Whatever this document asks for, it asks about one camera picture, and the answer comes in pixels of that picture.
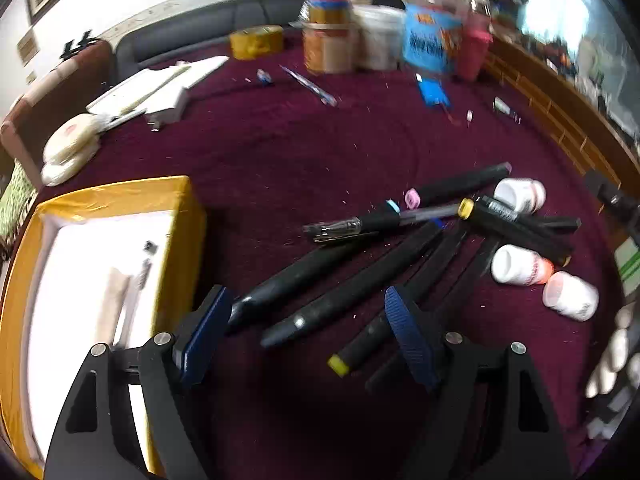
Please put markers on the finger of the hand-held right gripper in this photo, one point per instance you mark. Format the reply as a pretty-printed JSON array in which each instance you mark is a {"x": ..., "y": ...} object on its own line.
[{"x": 597, "y": 185}]

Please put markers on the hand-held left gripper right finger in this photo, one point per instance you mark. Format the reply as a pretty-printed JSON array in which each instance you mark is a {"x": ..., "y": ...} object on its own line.
[{"x": 405, "y": 335}]

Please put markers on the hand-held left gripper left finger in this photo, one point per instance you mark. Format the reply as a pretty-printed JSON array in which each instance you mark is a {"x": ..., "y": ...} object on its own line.
[{"x": 205, "y": 330}]

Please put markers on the bunch of black markers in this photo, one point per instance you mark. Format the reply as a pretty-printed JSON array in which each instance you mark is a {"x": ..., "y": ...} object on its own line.
[{"x": 325, "y": 310}]

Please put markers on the small orange paint bottle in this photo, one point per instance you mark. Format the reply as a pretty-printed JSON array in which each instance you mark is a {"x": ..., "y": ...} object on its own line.
[{"x": 520, "y": 265}]

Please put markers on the yellow cardboard box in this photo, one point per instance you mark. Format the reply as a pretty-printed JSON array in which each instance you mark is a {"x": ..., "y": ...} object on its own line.
[{"x": 185, "y": 220}]

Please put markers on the clear ballpoint pen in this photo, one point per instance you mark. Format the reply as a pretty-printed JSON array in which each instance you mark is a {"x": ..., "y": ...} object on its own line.
[{"x": 340, "y": 227}]

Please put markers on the person's right hand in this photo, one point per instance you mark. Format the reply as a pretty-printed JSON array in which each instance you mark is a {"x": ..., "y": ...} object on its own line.
[{"x": 617, "y": 347}]

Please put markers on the beige wooden stick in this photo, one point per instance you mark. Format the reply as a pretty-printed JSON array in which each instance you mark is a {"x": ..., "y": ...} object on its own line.
[{"x": 112, "y": 305}]

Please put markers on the wooden shelf cabinet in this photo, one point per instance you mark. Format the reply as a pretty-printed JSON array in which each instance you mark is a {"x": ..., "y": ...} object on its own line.
[{"x": 540, "y": 95}]

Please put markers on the small white tube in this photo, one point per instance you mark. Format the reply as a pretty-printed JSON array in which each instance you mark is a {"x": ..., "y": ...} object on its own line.
[{"x": 505, "y": 109}]

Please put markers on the large wood framed mirror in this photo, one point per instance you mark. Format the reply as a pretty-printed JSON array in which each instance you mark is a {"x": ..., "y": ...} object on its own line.
[{"x": 575, "y": 20}]

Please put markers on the blue battery pack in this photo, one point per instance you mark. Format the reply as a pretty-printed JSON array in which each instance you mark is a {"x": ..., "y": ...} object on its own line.
[{"x": 432, "y": 91}]

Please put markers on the maroon velvet tablecloth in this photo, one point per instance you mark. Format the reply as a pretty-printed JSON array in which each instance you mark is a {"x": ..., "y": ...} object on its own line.
[{"x": 300, "y": 150}]

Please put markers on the blue label jar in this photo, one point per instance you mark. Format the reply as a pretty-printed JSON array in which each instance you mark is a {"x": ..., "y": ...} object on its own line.
[{"x": 430, "y": 42}]

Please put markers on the green patterned cloth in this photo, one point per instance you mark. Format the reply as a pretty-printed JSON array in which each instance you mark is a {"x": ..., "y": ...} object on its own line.
[{"x": 15, "y": 200}]

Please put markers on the stack of white papers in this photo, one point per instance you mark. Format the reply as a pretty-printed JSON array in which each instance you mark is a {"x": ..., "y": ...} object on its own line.
[{"x": 145, "y": 85}]

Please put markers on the white plastic tub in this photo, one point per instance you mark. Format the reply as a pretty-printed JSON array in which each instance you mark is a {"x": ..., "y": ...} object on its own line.
[{"x": 380, "y": 37}]

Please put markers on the silver blue pen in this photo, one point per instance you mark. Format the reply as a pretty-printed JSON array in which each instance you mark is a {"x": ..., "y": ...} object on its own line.
[{"x": 310, "y": 85}]

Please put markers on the brown armchair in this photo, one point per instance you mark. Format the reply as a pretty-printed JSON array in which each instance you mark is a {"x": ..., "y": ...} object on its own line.
[{"x": 50, "y": 90}]

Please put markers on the yellow tape roll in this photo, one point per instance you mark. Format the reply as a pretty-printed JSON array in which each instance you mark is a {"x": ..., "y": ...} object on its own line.
[{"x": 255, "y": 42}]

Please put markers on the brown jar with coloured lid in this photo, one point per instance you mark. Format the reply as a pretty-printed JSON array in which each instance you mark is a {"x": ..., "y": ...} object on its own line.
[{"x": 327, "y": 45}]

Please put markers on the dark grey sofa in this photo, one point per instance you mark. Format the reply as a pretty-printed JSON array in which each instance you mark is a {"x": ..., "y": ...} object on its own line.
[{"x": 210, "y": 20}]

